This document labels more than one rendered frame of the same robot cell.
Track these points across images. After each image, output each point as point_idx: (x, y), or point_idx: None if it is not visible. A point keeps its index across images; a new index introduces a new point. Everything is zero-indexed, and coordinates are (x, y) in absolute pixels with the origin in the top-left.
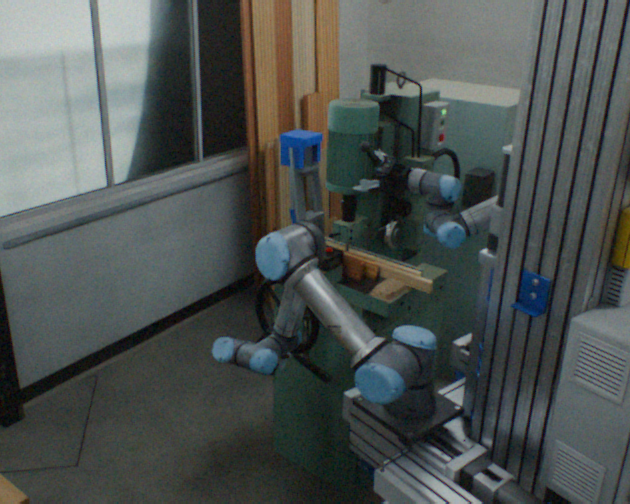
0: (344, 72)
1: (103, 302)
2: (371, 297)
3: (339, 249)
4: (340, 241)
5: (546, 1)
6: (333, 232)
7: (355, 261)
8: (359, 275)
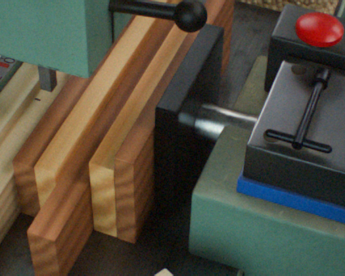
0: None
1: None
2: (342, 16)
3: (201, 36)
4: (114, 38)
5: None
6: (91, 35)
7: (226, 8)
8: (230, 43)
